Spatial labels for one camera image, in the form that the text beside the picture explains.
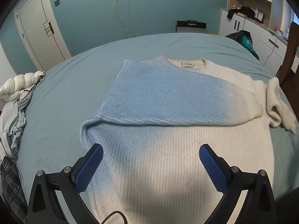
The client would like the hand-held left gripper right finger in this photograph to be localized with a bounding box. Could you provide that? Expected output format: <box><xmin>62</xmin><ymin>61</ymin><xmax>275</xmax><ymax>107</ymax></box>
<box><xmin>199</xmin><ymin>144</ymin><xmax>277</xmax><ymax>224</ymax></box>

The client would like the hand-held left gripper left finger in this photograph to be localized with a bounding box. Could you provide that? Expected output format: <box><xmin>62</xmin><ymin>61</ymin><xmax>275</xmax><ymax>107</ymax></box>
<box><xmin>27</xmin><ymin>143</ymin><xmax>104</xmax><ymax>224</ymax></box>

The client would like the blue and white knit sweater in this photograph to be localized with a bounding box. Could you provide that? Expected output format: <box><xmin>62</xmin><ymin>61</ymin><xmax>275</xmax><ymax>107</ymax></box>
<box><xmin>79</xmin><ymin>55</ymin><xmax>298</xmax><ymax>224</ymax></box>

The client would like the dark plaid cloth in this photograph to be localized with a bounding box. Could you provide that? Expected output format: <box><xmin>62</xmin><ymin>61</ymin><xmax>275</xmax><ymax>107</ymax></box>
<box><xmin>0</xmin><ymin>157</ymin><xmax>28</xmax><ymax>224</ymax></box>

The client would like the bed with light blue sheet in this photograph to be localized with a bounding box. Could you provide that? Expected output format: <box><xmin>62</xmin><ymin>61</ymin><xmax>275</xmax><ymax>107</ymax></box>
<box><xmin>15</xmin><ymin>33</ymin><xmax>299</xmax><ymax>224</ymax></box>

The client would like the grey-blue crumpled cloth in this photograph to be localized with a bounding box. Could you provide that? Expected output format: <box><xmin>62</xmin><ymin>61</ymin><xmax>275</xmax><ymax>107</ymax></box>
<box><xmin>0</xmin><ymin>90</ymin><xmax>34</xmax><ymax>159</ymax></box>

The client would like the white puffy jacket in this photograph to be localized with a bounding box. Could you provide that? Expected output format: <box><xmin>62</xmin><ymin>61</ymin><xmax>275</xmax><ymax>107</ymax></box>
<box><xmin>0</xmin><ymin>70</ymin><xmax>46</xmax><ymax>109</ymax></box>

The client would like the black bag with teal contents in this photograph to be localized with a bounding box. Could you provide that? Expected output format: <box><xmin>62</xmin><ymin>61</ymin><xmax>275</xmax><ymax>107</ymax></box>
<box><xmin>225</xmin><ymin>30</ymin><xmax>260</xmax><ymax>60</ymax></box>

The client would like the brown wooden chair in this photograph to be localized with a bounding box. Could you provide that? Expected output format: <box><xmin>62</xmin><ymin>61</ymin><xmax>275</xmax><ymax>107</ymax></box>
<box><xmin>277</xmin><ymin>21</ymin><xmax>299</xmax><ymax>89</ymax></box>

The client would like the black and white box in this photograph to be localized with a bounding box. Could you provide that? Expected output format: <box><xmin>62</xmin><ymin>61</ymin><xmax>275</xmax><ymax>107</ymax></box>
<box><xmin>175</xmin><ymin>20</ymin><xmax>207</xmax><ymax>34</ymax></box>

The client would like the white cabinet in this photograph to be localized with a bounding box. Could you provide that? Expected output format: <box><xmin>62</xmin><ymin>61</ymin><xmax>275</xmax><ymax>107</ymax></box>
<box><xmin>218</xmin><ymin>0</ymin><xmax>299</xmax><ymax>75</ymax></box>

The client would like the white door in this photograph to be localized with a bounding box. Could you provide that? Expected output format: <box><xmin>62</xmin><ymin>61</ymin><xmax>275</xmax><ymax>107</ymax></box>
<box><xmin>13</xmin><ymin>0</ymin><xmax>72</xmax><ymax>71</ymax></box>

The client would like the black cloth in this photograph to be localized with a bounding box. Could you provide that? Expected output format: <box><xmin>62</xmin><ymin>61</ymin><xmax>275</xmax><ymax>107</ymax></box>
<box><xmin>226</xmin><ymin>6</ymin><xmax>257</xmax><ymax>20</ymax></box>

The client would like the black cable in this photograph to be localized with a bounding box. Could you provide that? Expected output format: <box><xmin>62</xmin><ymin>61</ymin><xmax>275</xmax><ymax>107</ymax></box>
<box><xmin>100</xmin><ymin>211</ymin><xmax>129</xmax><ymax>224</ymax></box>

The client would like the metal door handle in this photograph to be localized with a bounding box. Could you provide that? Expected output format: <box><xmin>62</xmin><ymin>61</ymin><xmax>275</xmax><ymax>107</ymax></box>
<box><xmin>43</xmin><ymin>22</ymin><xmax>55</xmax><ymax>37</ymax></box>

